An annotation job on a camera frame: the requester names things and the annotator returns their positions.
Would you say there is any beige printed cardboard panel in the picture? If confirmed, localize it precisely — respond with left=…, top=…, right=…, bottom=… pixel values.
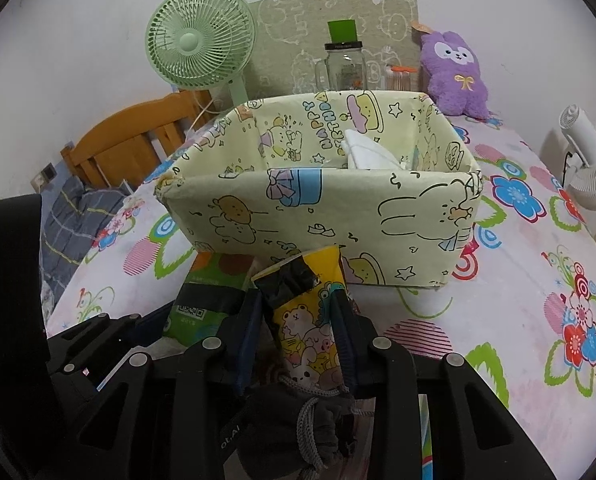
left=248, top=0, right=421, bottom=98

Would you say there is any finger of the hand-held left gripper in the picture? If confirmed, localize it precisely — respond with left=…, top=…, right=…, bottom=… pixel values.
left=45, top=312, right=146, bottom=391

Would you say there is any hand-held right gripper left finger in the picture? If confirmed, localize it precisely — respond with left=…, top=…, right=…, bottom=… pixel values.
left=72, top=287, right=263, bottom=480

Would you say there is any cotton swab container orange lid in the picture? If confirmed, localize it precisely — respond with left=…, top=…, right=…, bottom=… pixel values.
left=384, top=65, right=419, bottom=92

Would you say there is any green desk fan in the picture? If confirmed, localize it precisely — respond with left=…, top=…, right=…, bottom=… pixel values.
left=145, top=0, right=257, bottom=111

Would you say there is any black drawstring pouch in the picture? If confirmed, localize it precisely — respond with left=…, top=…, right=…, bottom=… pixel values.
left=218, top=377, right=373, bottom=480

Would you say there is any wall power outlet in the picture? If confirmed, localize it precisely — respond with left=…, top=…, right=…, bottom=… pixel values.
left=30, top=162, right=58, bottom=193

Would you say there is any black fan cable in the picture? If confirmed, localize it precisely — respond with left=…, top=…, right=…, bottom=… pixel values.
left=560, top=140, right=586, bottom=186

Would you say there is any white desk fan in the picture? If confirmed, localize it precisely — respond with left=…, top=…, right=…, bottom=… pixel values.
left=558, top=105, right=596, bottom=211

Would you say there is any glass jar with black lid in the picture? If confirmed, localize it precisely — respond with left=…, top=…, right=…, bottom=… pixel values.
left=314, top=41, right=366, bottom=95

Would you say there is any purple plush bunny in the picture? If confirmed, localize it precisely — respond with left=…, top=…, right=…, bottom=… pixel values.
left=418, top=29, right=494, bottom=120

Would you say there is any white fan cable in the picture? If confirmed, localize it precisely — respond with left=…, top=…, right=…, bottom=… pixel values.
left=185, top=87, right=229, bottom=136

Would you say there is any cartoon printed fabric storage box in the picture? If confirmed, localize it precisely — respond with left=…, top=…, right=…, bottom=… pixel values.
left=154, top=89, right=483, bottom=291

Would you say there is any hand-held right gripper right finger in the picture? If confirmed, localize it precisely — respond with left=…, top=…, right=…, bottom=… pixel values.
left=328, top=292, right=559, bottom=480

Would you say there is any green box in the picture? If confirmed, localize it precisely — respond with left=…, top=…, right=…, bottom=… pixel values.
left=327, top=20, right=357, bottom=43

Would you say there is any yellow cartoon tissue pack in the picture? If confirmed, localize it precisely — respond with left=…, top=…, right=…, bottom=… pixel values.
left=252, top=245, right=351, bottom=396

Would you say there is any white folded tissue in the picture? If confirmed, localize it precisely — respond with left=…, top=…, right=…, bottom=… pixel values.
left=339, top=129, right=409, bottom=171

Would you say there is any grey plaid blanket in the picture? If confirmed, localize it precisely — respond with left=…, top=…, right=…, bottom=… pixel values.
left=40, top=175, right=131, bottom=321

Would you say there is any green tissue packet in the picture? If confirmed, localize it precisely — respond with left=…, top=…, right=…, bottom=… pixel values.
left=163, top=251, right=257, bottom=348

